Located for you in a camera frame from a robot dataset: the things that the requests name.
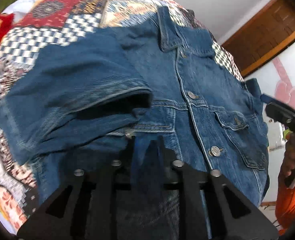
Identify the patchwork quilt bedspread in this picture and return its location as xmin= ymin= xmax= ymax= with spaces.
xmin=0 ymin=0 xmax=245 ymax=233

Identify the orange sleeve forearm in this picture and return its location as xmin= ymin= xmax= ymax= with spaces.
xmin=275 ymin=173 xmax=295 ymax=235

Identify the person right hand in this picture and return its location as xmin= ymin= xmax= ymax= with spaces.
xmin=279 ymin=133 xmax=295 ymax=181

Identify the brown wooden door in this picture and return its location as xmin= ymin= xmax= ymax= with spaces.
xmin=222 ymin=0 xmax=295 ymax=77

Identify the blue denim jacket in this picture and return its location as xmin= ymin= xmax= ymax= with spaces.
xmin=0 ymin=7 xmax=269 ymax=239

